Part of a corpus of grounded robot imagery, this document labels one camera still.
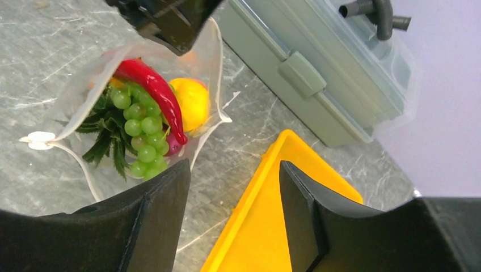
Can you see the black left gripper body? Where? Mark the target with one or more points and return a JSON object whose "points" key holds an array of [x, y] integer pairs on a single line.
{"points": [[176, 24]]}

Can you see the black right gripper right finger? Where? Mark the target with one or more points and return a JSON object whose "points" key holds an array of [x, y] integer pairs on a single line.
{"points": [[329, 232]]}

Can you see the green toy grape bunch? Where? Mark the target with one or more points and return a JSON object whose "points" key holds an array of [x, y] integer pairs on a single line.
{"points": [[144, 128]]}

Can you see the purple toy sweet potato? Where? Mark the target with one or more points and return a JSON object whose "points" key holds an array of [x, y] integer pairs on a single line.
{"points": [[174, 146]]}

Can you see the yellow toy pear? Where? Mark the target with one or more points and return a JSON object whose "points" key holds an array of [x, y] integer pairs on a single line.
{"points": [[193, 99]]}

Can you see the red toy chili pepper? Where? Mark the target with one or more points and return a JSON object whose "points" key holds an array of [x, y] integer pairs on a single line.
{"points": [[160, 91]]}

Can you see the yellow plastic tray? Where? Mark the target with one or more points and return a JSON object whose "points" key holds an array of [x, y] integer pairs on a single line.
{"points": [[254, 238]]}

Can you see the green translucent storage box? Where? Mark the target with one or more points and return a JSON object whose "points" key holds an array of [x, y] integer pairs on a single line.
{"points": [[332, 72]]}

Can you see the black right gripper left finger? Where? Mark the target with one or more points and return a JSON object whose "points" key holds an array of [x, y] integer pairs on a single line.
{"points": [[136, 230]]}

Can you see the clear zip top bag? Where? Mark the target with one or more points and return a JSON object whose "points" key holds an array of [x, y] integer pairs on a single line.
{"points": [[58, 130]]}

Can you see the dark knotted rubber tube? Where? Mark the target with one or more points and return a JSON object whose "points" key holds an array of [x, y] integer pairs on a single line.
{"points": [[380, 13]]}

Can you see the orange toy pineapple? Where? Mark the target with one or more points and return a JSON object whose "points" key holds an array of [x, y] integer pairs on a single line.
{"points": [[107, 122]]}

